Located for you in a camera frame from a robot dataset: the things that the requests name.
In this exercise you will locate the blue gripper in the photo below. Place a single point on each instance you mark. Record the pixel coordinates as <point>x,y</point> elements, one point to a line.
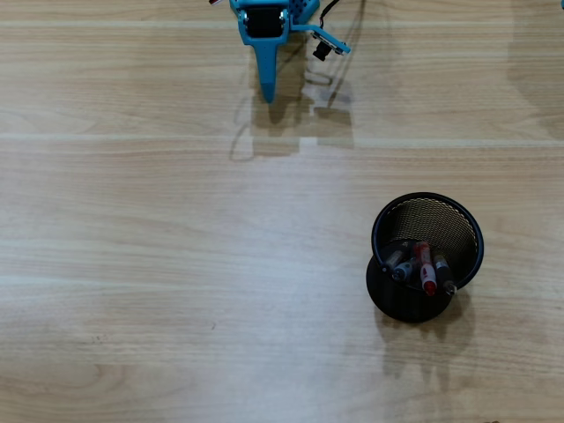
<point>263,27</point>

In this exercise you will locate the clear barrel pen black cap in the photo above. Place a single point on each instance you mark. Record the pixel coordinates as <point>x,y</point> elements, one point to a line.
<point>393,261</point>

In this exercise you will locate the red retractable pen white grip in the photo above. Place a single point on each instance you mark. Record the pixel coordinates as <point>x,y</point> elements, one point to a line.
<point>426,273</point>

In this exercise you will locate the black retractable pen yellow band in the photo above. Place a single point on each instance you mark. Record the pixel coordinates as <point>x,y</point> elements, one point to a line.
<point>445,275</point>

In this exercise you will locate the black mesh pen holder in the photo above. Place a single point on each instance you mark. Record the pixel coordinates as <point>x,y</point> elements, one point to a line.
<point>410,308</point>

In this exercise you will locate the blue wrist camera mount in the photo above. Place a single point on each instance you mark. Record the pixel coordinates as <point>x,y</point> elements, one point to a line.
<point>335,44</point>

